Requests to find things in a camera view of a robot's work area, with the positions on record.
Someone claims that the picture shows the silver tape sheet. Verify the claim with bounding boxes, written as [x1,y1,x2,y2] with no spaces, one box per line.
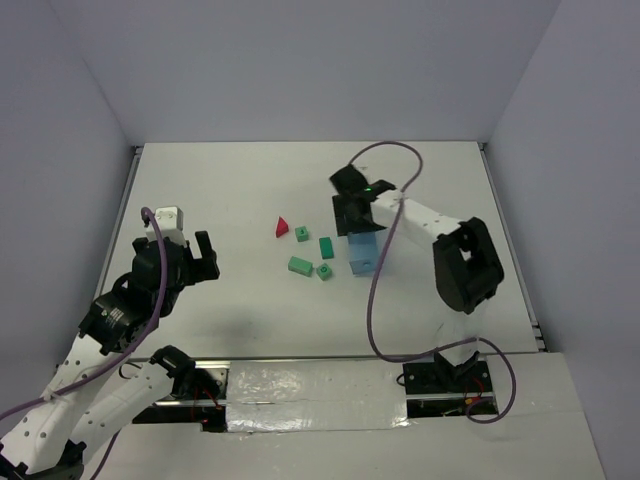
[226,360,409,433]

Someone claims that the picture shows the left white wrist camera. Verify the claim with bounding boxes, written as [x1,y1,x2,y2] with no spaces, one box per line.
[142,206,186,246]

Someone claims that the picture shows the left table edge rail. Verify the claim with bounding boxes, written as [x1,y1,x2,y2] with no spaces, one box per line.
[96,145,144,294]

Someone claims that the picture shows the green F cube block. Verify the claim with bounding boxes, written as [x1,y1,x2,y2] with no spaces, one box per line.
[294,226,309,242]

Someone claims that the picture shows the blue plastic box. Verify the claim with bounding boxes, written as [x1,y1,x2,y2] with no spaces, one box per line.
[347,232,379,276]

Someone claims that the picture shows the aluminium mounting rail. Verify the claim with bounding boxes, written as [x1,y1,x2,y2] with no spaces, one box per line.
[134,361,497,433]

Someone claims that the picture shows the green G cube block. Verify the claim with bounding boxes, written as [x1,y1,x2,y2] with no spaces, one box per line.
[316,263,333,281]

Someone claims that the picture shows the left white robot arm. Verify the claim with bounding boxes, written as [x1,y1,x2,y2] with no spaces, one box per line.
[1,231,220,479]

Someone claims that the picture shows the light green rectangular block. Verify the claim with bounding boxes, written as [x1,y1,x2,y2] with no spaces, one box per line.
[287,256,314,277]

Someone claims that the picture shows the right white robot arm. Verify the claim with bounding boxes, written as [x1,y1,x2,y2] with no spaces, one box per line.
[329,164,505,383]

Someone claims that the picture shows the red triangular wood block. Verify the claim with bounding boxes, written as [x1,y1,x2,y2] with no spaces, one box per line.
[275,217,289,238]

